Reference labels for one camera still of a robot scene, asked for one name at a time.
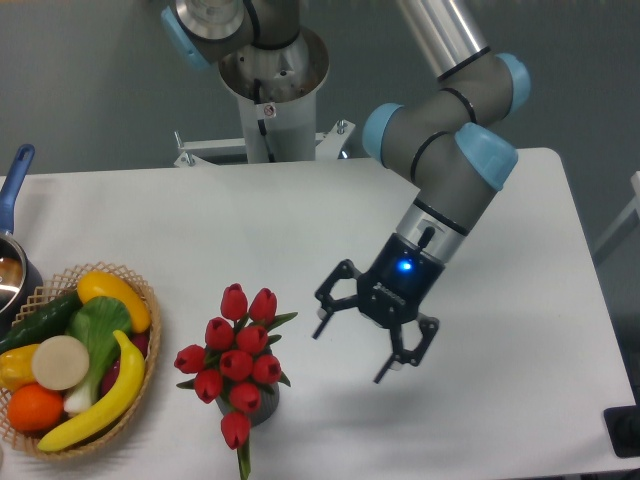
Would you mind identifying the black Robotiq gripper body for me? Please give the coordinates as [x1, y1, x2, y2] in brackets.
[356, 233, 444, 330]

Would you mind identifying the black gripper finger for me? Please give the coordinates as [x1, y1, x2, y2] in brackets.
[312, 259, 361, 339]
[373, 314, 440, 384]

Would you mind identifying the dark grey ribbed vase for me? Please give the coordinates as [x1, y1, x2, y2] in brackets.
[216, 382, 280, 429]

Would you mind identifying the red tulip bouquet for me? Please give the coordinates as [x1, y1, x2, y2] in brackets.
[174, 284, 297, 479]

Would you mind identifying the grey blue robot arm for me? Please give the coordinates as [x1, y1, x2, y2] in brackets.
[161, 1, 531, 368]

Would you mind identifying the black device at table edge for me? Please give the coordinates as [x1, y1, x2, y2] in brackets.
[603, 405, 639, 458]

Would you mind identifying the dark red fruit in basket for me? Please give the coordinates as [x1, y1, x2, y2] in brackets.
[100, 332, 149, 397]

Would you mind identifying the green bok choy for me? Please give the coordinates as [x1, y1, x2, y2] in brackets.
[64, 296, 132, 416]

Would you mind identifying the yellow squash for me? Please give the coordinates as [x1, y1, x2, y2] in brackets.
[76, 271, 151, 333]

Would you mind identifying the yellow banana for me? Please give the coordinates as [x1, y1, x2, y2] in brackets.
[37, 330, 145, 453]

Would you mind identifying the green cucumber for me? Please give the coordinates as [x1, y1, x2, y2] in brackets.
[1, 290, 82, 353]

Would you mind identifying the beige round disc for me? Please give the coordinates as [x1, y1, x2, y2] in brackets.
[31, 335, 89, 391]

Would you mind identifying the woven wicker basket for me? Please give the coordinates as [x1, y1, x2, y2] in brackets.
[1, 262, 161, 461]

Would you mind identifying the yellow bell pepper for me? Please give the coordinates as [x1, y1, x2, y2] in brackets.
[1, 344, 39, 392]

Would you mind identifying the orange fruit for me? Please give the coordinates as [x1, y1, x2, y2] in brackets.
[7, 383, 63, 432]

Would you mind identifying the white metal bracket right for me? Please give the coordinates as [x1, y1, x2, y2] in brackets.
[315, 119, 356, 161]

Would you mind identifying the white metal bracket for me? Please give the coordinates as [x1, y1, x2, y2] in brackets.
[173, 131, 247, 168]
[315, 119, 356, 161]

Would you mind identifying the black cable on pedestal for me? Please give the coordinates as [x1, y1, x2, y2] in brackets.
[252, 78, 276, 163]

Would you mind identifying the white metal bracket left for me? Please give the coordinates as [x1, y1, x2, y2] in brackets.
[173, 131, 247, 168]

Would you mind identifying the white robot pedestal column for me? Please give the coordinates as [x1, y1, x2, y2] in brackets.
[219, 27, 329, 164]

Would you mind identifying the white frame at right edge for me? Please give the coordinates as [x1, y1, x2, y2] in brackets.
[592, 171, 639, 266]

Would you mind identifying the blue handled saucepan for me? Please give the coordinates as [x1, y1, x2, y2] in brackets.
[1, 144, 42, 337]

